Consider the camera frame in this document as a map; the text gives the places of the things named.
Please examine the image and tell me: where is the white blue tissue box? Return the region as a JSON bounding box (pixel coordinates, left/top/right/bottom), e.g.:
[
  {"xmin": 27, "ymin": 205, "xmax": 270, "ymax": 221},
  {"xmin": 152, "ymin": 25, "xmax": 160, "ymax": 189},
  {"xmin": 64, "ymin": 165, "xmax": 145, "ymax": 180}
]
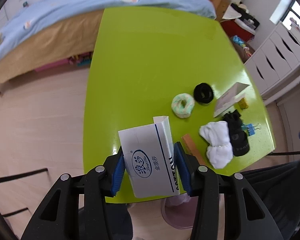
[{"xmin": 119, "ymin": 116, "xmax": 180, "ymax": 198}]

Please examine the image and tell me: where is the black sock bundle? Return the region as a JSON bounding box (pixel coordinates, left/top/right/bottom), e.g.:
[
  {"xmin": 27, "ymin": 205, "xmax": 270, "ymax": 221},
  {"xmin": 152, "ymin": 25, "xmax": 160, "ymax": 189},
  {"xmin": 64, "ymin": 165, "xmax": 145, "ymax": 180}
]
[{"xmin": 222, "ymin": 110, "xmax": 250, "ymax": 157}]

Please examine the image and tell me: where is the black scrunchie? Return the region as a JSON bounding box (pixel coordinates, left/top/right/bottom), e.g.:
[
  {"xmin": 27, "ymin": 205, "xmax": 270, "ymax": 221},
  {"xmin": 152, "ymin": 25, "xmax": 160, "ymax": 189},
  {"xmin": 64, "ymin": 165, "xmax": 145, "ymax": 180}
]
[{"xmin": 193, "ymin": 83, "xmax": 214, "ymax": 104}]

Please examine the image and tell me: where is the white purple paper box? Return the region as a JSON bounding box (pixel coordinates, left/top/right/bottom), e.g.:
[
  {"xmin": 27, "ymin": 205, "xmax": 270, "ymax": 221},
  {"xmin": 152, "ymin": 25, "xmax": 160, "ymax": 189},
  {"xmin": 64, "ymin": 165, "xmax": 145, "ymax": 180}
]
[{"xmin": 213, "ymin": 82, "xmax": 249, "ymax": 118}]

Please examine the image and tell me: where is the pink trash bin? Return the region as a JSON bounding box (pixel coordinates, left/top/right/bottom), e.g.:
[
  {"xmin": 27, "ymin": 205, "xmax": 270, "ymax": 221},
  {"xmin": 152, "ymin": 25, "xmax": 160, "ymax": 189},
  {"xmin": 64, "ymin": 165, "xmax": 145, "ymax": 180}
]
[{"xmin": 161, "ymin": 193, "xmax": 198, "ymax": 230}]

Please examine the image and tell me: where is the wooden clothespin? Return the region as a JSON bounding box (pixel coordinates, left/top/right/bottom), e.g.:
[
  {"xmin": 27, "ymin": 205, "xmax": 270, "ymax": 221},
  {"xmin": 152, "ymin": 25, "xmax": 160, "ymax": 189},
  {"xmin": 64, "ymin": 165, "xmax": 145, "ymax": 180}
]
[{"xmin": 181, "ymin": 134, "xmax": 206, "ymax": 166}]

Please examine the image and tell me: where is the white sock bundle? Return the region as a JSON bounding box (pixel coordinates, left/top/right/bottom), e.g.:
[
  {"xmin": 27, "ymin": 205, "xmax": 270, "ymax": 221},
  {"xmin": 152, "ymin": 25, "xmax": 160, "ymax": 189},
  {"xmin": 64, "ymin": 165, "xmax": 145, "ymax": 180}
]
[{"xmin": 199, "ymin": 121, "xmax": 234, "ymax": 169}]

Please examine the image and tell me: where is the blue binder clip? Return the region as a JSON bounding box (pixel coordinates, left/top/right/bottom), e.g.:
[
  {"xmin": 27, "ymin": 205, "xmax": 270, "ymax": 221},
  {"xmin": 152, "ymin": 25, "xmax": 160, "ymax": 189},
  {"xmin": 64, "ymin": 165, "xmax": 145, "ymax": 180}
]
[{"xmin": 241, "ymin": 124, "xmax": 261, "ymax": 137}]

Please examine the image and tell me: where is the yellow tape measure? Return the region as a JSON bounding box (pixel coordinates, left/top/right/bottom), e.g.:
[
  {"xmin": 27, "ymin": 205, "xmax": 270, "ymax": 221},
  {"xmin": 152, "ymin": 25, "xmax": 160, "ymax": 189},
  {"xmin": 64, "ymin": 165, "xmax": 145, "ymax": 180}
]
[{"xmin": 238, "ymin": 98, "xmax": 249, "ymax": 109}]

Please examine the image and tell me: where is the green table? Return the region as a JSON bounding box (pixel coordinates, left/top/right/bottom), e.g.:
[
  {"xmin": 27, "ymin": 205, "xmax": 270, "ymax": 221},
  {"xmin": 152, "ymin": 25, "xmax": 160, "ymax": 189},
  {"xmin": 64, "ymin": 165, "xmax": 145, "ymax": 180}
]
[{"xmin": 83, "ymin": 7, "xmax": 275, "ymax": 176}]

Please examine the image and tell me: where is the pink box under bed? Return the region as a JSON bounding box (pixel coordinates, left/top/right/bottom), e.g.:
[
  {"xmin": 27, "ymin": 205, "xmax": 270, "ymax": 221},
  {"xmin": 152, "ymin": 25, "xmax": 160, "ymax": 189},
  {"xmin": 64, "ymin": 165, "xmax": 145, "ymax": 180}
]
[{"xmin": 35, "ymin": 59, "xmax": 69, "ymax": 72}]

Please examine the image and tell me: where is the red storage box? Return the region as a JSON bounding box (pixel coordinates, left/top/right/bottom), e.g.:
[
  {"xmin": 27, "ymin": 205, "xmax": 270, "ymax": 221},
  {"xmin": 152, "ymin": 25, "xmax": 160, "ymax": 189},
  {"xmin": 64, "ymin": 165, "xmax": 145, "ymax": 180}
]
[{"xmin": 221, "ymin": 20, "xmax": 255, "ymax": 41}]

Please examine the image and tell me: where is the white drawer cabinet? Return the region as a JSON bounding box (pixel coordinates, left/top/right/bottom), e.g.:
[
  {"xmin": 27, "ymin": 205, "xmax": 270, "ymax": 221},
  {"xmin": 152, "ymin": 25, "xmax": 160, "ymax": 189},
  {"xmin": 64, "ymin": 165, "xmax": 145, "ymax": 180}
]
[{"xmin": 244, "ymin": 22, "xmax": 300, "ymax": 95}]

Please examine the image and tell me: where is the bed with blue sheet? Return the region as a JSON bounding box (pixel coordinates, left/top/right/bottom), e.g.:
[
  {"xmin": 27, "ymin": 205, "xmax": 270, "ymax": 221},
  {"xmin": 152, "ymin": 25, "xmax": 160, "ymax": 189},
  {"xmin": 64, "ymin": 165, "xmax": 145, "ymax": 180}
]
[{"xmin": 0, "ymin": 0, "xmax": 217, "ymax": 86}]

